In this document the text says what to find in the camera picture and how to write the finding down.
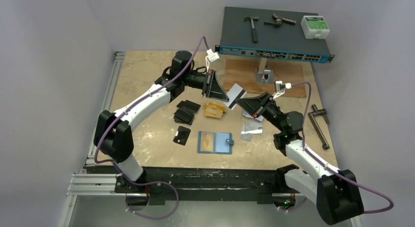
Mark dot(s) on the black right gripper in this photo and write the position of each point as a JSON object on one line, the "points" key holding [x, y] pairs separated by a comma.
{"points": [[260, 106]]}

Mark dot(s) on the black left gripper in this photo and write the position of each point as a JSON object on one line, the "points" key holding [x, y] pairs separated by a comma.
{"points": [[213, 90]]}

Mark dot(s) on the silver VIP credit card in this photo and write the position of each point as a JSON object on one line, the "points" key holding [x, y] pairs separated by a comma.
{"points": [[234, 93]]}

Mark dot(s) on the blue leather card holder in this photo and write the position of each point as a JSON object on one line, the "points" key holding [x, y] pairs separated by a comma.
{"points": [[223, 143]]}

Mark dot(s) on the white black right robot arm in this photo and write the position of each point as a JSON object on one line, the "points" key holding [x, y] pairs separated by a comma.
{"points": [[336, 200]]}

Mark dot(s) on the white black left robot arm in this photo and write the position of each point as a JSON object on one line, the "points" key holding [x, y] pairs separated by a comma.
{"points": [[114, 131]]}

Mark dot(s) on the orange credit card stack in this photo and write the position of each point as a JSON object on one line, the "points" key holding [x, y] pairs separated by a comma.
{"points": [[212, 109]]}

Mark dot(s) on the plywood board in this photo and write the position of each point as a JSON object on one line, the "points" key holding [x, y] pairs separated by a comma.
{"points": [[242, 72]]}

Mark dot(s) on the small grey hammer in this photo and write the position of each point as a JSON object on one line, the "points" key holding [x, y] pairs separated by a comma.
{"points": [[253, 19]]}

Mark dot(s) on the dark metal clamp tool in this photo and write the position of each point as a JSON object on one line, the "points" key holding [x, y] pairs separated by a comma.
{"points": [[278, 21]]}

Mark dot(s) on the white green electrical box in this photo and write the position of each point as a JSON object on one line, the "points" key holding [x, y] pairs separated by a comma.
{"points": [[314, 27]]}

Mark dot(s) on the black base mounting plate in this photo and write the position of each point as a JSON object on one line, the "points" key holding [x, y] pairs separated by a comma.
{"points": [[201, 184]]}

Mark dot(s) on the metal stand post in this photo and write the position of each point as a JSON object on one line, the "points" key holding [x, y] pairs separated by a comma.
{"points": [[264, 74]]}

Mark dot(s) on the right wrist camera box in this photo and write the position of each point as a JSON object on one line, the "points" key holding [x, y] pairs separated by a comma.
{"points": [[281, 88]]}

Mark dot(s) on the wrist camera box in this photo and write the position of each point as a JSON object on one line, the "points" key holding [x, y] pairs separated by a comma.
{"points": [[211, 57], [281, 88]]}

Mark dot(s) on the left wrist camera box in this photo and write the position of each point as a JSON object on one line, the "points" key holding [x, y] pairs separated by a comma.
{"points": [[211, 57]]}

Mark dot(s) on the grey metal crank handle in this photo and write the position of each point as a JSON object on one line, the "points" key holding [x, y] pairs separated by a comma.
{"points": [[312, 116]]}

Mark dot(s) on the blue network switch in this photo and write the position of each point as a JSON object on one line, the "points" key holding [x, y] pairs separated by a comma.
{"points": [[286, 42]]}

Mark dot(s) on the aluminium frame rail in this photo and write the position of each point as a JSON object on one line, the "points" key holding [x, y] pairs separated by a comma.
{"points": [[136, 70]]}

